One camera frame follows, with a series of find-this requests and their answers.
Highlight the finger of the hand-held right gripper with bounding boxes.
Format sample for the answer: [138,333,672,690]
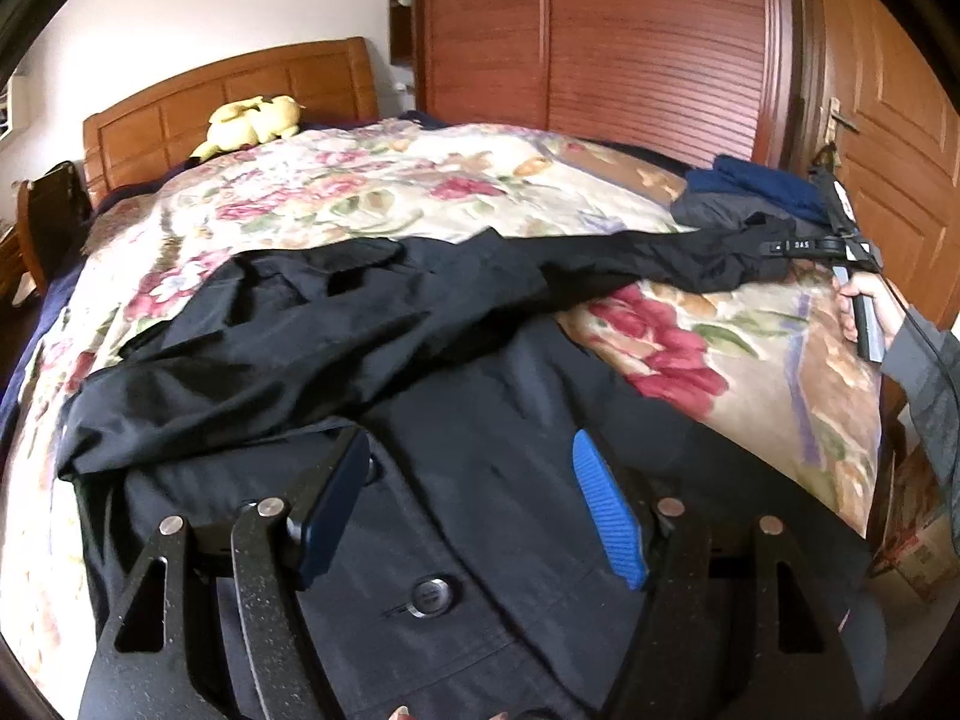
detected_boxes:
[754,234,845,265]

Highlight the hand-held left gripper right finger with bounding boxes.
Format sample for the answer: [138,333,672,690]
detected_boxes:
[571,427,880,720]

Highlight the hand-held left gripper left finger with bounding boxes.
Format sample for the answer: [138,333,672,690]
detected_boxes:
[79,426,373,720]

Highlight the black coat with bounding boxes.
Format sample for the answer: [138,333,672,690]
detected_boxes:
[56,214,890,720]

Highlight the person's right hand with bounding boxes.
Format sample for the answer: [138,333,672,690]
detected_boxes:
[832,270,910,350]

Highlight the navy folded garment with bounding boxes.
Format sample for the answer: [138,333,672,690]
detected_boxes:
[686,154,826,226]

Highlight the wooden door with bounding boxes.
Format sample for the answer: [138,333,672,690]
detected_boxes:
[806,0,960,331]

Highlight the wooden wardrobe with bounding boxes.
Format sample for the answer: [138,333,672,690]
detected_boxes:
[412,0,807,170]

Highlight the cardboard box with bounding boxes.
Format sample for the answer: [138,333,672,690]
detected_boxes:
[868,439,960,602]

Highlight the floral blanket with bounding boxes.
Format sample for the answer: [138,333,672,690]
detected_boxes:
[0,120,886,691]

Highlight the navy bed sheet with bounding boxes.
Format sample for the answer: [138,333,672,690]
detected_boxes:
[0,184,162,428]

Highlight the yellow plush toy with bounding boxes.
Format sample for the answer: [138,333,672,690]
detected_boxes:
[189,94,307,162]

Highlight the dark wooden chair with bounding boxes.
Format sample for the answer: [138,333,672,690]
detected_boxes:
[16,160,95,293]

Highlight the wooden headboard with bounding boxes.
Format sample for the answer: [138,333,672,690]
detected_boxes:
[82,37,380,207]

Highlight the black cable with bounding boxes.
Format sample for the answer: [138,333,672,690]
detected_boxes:
[874,270,960,365]

